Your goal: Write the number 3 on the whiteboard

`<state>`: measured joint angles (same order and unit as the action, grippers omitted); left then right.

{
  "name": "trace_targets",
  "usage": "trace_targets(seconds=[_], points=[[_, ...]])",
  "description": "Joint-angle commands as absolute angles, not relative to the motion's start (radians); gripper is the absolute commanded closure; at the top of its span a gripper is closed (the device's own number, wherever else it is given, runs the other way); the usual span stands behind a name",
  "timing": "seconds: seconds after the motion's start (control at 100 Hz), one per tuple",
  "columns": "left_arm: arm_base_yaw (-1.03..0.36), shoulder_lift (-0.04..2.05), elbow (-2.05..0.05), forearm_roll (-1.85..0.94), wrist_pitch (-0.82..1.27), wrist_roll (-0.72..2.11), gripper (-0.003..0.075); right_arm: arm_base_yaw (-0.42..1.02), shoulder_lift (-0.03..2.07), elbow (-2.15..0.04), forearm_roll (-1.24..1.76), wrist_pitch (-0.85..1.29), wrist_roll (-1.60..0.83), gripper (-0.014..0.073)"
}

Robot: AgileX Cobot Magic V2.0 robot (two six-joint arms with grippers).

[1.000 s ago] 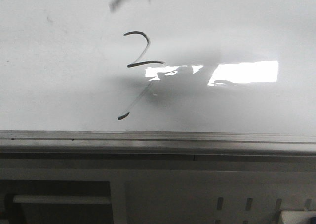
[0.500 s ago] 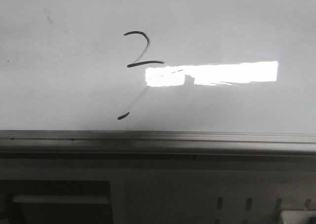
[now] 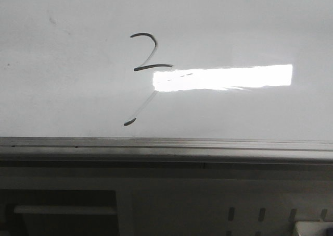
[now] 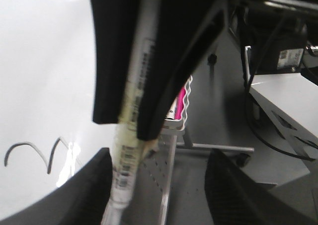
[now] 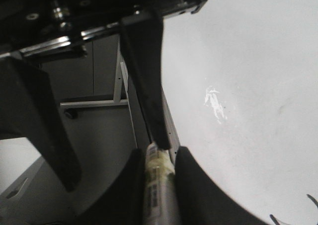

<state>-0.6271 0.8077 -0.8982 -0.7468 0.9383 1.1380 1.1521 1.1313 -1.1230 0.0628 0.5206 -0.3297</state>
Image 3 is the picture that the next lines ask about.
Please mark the white whiteboard with aluminium frame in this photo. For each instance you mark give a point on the white whiteboard with aluminium frame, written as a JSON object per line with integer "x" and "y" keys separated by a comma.
{"x": 167, "y": 80}

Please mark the white box corner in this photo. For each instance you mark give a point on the white box corner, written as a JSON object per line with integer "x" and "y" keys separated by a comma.
{"x": 312, "y": 228}

